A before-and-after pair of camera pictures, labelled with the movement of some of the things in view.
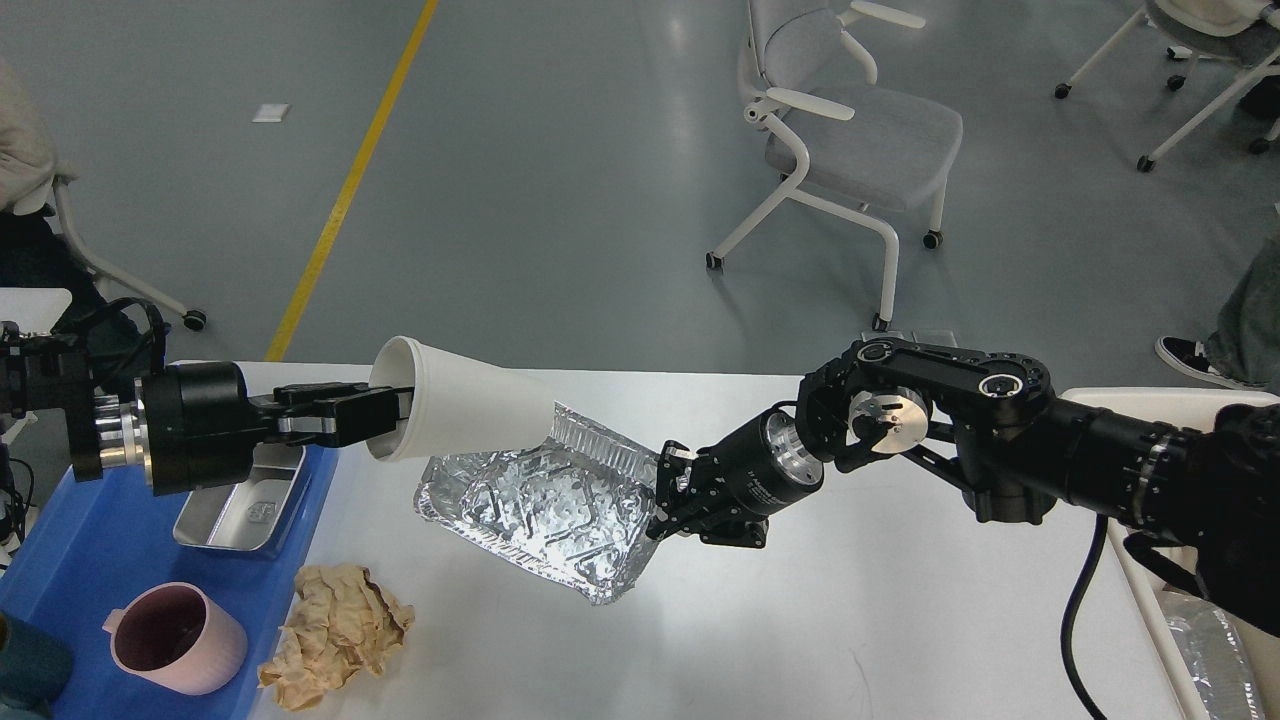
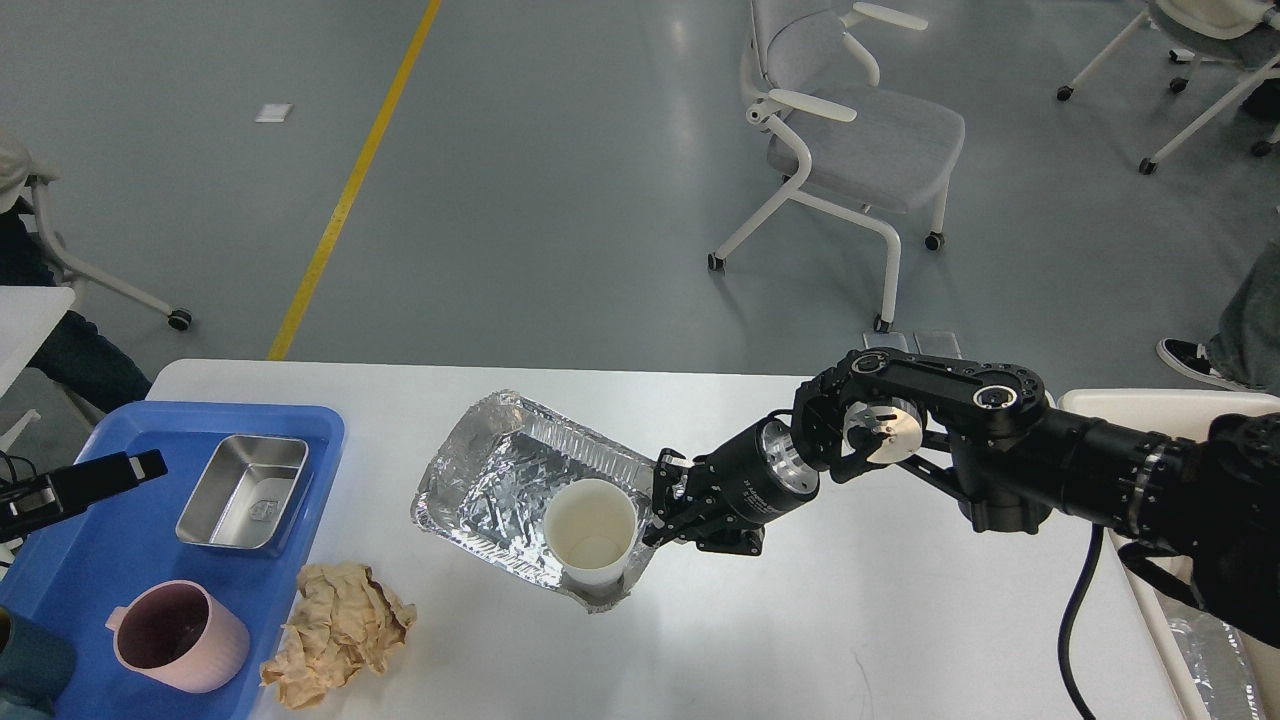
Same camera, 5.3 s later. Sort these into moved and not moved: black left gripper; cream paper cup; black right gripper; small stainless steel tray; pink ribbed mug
Moved: cream paper cup; black left gripper
Not moved: black right gripper; small stainless steel tray; pink ribbed mug
